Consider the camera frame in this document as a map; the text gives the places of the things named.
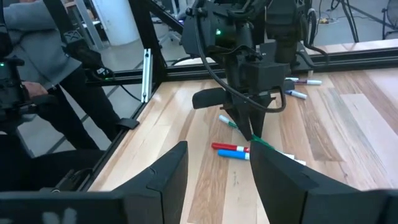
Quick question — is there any red cap white marker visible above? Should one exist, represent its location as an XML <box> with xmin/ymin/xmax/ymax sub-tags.
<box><xmin>285</xmin><ymin>77</ymin><xmax>323</xmax><ymax>86</ymax></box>
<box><xmin>211</xmin><ymin>142</ymin><xmax>296</xmax><ymax>159</ymax></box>

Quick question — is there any black floor fan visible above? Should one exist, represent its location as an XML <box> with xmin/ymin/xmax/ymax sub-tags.
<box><xmin>381</xmin><ymin>0</ymin><xmax>398</xmax><ymax>40</ymax></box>

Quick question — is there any black tripod stand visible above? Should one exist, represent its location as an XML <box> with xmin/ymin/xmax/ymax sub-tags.
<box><xmin>329</xmin><ymin>0</ymin><xmax>361</xmax><ymax>44</ymax></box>

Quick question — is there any white aluminium bracket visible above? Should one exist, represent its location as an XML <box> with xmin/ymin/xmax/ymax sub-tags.
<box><xmin>141</xmin><ymin>48</ymin><xmax>154</xmax><ymax>103</ymax></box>

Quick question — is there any person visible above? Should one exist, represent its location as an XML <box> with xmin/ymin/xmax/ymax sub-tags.
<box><xmin>0</xmin><ymin>0</ymin><xmax>122</xmax><ymax>150</ymax></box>

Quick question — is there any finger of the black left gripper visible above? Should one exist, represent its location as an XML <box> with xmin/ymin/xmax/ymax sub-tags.
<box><xmin>249</xmin><ymin>94</ymin><xmax>276</xmax><ymax>138</ymax></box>
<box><xmin>221</xmin><ymin>98</ymin><xmax>254</xmax><ymax>142</ymax></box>

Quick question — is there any green cap white marker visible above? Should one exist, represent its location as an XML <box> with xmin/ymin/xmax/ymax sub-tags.
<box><xmin>218</xmin><ymin>114</ymin><xmax>276</xmax><ymax>151</ymax></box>

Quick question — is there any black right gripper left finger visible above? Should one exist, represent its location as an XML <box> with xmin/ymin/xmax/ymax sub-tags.
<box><xmin>113</xmin><ymin>140</ymin><xmax>189</xmax><ymax>224</ymax></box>

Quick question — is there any blue cap white marker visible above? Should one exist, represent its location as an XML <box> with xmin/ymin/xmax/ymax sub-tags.
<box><xmin>217</xmin><ymin>149</ymin><xmax>307</xmax><ymax>166</ymax></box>

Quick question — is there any white column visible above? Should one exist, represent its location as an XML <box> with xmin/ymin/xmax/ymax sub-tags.
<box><xmin>91</xmin><ymin>0</ymin><xmax>141</xmax><ymax>47</ymax></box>

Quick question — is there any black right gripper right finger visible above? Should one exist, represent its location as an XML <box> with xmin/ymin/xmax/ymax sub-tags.
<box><xmin>249</xmin><ymin>141</ymin><xmax>389</xmax><ymax>224</ymax></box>

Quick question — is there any person's hand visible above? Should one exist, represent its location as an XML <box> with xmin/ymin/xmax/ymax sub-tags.
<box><xmin>21</xmin><ymin>81</ymin><xmax>49</xmax><ymax>99</ymax></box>

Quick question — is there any black frame clip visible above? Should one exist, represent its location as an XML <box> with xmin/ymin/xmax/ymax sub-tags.
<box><xmin>116</xmin><ymin>117</ymin><xmax>141</xmax><ymax>131</ymax></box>

